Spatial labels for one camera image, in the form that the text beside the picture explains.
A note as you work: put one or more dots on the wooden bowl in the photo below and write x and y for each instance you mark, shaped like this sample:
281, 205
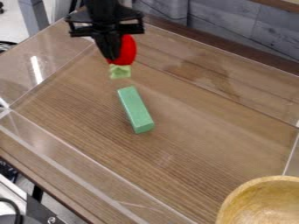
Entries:
264, 201

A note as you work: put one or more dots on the black metal bracket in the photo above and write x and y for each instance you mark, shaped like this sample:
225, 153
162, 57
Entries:
38, 214

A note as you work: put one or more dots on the red plush strawberry fruit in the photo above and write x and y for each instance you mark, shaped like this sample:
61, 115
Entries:
121, 65

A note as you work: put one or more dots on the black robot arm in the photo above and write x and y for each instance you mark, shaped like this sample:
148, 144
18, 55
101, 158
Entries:
106, 20

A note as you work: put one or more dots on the clear acrylic tray enclosure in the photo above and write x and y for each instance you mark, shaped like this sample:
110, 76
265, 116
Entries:
226, 123

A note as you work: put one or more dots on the grey table leg post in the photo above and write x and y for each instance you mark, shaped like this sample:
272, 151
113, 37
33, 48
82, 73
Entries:
34, 15

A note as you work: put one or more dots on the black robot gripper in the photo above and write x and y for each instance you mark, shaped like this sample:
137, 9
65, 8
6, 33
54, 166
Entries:
128, 23

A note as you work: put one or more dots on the green rectangular block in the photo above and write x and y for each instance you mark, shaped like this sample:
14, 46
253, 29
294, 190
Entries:
136, 109

